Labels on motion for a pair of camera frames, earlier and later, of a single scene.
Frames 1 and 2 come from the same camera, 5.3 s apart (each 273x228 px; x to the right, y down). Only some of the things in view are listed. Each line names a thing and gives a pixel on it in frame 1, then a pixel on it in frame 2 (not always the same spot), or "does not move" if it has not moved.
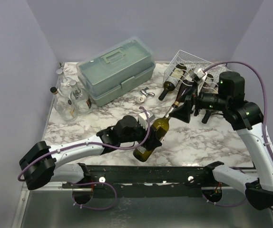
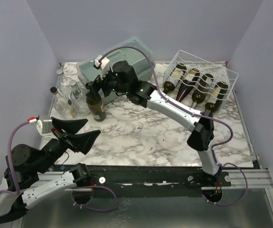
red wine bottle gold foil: (186, 85) does not move
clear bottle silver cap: (80, 101) does not move
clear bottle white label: (64, 108) does not move
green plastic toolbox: (116, 70) does not move
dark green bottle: (161, 127) to (97, 109)
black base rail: (145, 181) does not move
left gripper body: (140, 136) to (56, 147)
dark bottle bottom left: (173, 79) does not move
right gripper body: (191, 106) to (94, 86)
